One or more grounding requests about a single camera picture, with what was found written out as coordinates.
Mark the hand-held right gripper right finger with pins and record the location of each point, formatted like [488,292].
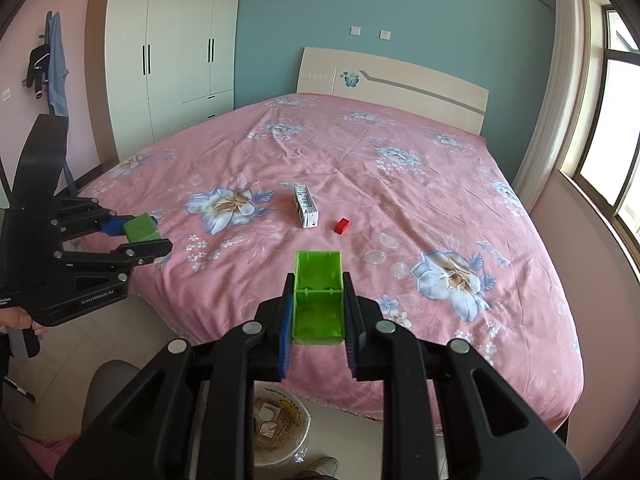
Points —
[352,332]

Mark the pink floral bedspread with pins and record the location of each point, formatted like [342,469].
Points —
[350,160]

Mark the person's pink garment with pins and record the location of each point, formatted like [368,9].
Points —
[50,452]

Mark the person's left hand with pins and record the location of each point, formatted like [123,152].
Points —
[20,319]

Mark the hanging blue cloth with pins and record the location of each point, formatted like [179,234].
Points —
[59,70]

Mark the cream wooden headboard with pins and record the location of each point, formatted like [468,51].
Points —
[425,85]

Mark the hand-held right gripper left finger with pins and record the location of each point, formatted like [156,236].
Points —
[286,332]

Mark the small green box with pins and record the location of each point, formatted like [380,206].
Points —
[142,227]

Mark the cream curtain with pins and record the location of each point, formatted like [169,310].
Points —
[555,85]

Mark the large green building block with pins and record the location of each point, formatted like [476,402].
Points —
[317,305]

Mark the long white printed box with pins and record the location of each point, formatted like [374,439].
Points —
[306,206]

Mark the person's right leg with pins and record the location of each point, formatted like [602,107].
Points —
[322,466]

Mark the small red block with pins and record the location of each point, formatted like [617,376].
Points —
[342,226]

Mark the grey coat stand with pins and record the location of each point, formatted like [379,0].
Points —
[70,177]

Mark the white wardrobe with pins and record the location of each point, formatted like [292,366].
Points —
[170,50]

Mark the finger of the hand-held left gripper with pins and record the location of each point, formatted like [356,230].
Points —
[111,226]
[147,250]

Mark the cream bin with plastic liner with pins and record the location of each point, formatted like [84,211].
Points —
[292,425]

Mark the hanging black cloth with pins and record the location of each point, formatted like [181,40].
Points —
[37,67]

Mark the window with brown frame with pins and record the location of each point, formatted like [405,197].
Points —
[615,120]

